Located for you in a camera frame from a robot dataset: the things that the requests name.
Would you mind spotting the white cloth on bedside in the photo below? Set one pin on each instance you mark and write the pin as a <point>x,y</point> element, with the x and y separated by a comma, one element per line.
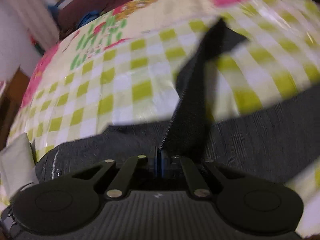
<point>17,165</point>

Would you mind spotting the wooden bedside table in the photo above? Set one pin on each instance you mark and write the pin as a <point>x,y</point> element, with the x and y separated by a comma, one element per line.
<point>11,99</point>

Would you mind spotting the dark grey pants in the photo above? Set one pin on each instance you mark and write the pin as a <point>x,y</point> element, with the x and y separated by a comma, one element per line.
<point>275,144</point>

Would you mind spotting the beige curtain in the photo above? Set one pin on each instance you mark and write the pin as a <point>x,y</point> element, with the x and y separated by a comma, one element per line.
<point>37,18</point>

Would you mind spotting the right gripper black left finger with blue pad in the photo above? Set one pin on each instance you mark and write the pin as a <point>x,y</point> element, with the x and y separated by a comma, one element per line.
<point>69,202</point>

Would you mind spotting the green checkered floral bedsheet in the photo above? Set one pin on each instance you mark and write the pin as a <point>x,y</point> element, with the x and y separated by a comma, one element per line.
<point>121,69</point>

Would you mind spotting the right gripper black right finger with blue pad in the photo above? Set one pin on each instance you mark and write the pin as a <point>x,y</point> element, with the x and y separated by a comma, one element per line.
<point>244,202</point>

